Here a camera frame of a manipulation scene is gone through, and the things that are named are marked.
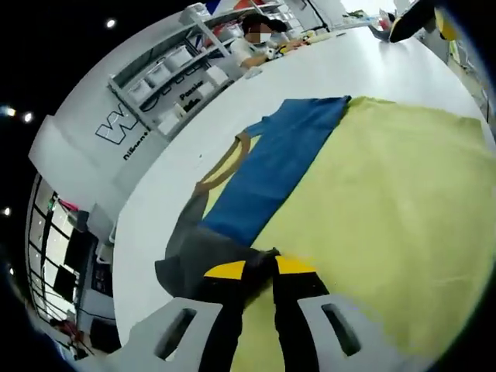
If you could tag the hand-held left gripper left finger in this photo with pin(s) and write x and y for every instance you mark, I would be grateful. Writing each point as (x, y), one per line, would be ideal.
(186, 337)

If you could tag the round ceiling light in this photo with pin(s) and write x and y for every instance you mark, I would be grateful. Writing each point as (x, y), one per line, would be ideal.
(28, 116)
(110, 23)
(7, 211)

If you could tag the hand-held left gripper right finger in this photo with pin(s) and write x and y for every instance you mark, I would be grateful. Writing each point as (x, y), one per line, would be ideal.
(306, 333)

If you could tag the pink hanging bag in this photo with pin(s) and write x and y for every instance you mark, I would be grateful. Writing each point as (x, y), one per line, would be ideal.
(67, 205)

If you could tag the yellow garment with blue sleeves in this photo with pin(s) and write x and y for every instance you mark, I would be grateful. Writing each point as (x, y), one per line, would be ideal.
(387, 193)

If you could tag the black monitor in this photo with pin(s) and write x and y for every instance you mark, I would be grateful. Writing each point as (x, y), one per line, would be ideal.
(77, 250)
(66, 284)

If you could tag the white shelf rack with bins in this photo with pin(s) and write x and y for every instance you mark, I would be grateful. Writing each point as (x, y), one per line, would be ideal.
(162, 73)

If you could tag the white lettered wall panel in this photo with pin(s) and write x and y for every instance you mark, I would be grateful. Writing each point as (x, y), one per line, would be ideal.
(77, 135)

